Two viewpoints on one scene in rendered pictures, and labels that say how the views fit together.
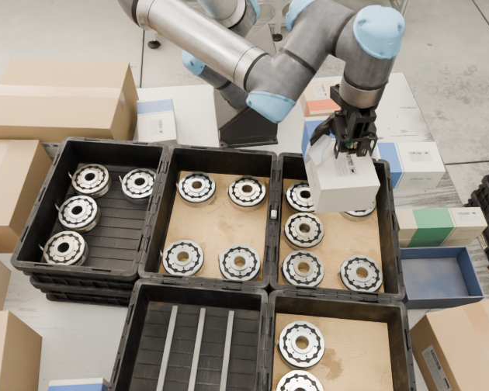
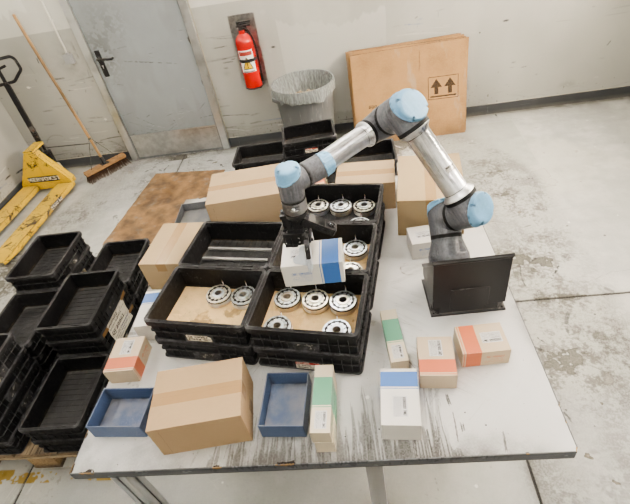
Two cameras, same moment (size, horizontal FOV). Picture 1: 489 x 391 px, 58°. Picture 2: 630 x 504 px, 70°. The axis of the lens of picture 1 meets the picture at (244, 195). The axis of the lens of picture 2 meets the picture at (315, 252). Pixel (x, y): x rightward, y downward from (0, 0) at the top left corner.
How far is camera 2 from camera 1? 159 cm
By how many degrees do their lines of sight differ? 65
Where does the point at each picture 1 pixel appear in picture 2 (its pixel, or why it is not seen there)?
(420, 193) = (376, 423)
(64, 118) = (405, 183)
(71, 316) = not seen: hidden behind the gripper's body
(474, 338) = (219, 380)
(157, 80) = not seen: outside the picture
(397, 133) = (457, 419)
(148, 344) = (264, 244)
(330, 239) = (310, 318)
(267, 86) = not seen: hidden behind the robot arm
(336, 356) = (235, 315)
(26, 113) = (408, 169)
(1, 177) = (366, 176)
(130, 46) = not seen: outside the picture
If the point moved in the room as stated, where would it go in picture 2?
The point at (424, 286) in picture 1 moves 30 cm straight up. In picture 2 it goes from (284, 403) to (265, 351)
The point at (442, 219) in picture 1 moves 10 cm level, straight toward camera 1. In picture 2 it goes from (319, 397) to (299, 378)
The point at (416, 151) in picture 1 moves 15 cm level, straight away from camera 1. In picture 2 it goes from (406, 404) to (452, 429)
